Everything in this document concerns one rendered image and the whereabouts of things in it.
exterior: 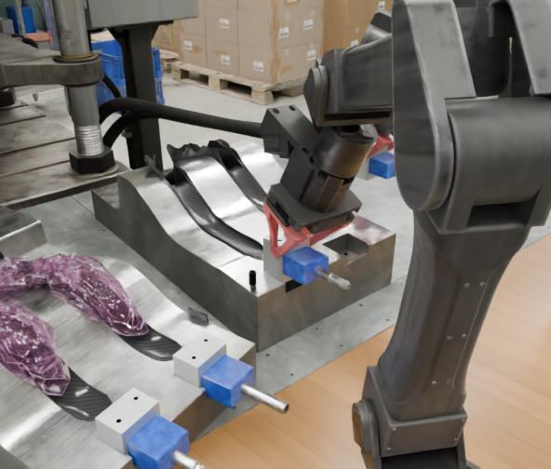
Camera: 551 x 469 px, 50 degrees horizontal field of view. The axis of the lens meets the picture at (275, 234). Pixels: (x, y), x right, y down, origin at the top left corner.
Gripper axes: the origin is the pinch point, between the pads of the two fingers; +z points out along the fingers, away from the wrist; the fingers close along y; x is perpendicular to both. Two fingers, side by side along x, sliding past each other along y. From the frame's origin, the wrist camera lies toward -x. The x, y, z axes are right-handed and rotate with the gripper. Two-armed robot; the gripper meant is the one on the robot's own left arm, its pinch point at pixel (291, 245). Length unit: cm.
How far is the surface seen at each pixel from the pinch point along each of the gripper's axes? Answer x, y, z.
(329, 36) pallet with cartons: -291, -338, 178
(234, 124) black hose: -49, -31, 26
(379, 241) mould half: 2.9, -15.3, 2.1
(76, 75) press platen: -67, -2, 22
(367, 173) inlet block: -10.8, -26.5, 4.2
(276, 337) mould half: 6.7, 3.2, 10.1
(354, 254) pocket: 1.6, -13.3, 5.7
